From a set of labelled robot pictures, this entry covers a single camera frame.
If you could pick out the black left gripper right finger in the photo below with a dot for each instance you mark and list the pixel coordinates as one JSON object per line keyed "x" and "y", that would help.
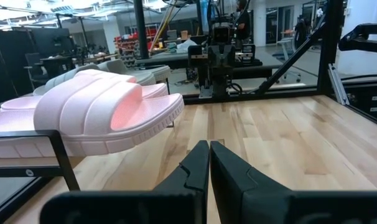
{"x": 232, "y": 186}

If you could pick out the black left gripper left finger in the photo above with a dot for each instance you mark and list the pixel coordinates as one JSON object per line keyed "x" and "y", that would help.
{"x": 194, "y": 174}

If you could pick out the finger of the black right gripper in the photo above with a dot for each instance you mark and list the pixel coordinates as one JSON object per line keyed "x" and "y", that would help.
{"x": 248, "y": 54}
{"x": 195, "y": 56}

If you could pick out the pink slide sandal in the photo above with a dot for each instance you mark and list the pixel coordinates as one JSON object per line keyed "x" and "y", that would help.
{"x": 20, "y": 103}
{"x": 92, "y": 109}

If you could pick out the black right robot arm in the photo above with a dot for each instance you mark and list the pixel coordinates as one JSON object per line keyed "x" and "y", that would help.
{"x": 221, "y": 85}

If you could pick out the red storage shelf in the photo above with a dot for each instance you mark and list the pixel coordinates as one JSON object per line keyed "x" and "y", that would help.
{"x": 126, "y": 42}

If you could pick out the black background table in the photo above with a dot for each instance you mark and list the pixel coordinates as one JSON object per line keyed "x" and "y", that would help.
{"x": 170, "y": 60}

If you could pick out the person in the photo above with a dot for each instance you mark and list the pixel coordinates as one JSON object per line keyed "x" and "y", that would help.
{"x": 244, "y": 23}

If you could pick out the yellow poles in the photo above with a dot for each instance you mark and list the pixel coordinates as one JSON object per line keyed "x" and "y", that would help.
{"x": 161, "y": 26}

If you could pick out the silver aluminium bar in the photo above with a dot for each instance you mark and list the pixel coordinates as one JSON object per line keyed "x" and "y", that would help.
{"x": 337, "y": 85}

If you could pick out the black drawer cabinet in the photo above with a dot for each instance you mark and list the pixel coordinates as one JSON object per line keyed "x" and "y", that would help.
{"x": 372, "y": 93}

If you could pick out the black office chair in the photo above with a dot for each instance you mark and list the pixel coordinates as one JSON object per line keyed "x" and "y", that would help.
{"x": 36, "y": 67}

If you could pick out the black partition panels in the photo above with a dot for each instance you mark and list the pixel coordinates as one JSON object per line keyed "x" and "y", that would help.
{"x": 8, "y": 62}

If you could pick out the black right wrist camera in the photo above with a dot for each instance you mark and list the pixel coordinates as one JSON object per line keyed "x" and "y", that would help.
{"x": 222, "y": 35}

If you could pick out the black aluminium table frame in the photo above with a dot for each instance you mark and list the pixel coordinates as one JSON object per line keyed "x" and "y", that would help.
{"x": 330, "y": 46}

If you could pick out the wooden shelf with black frame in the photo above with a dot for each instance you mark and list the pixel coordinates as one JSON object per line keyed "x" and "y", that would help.
{"x": 59, "y": 149}

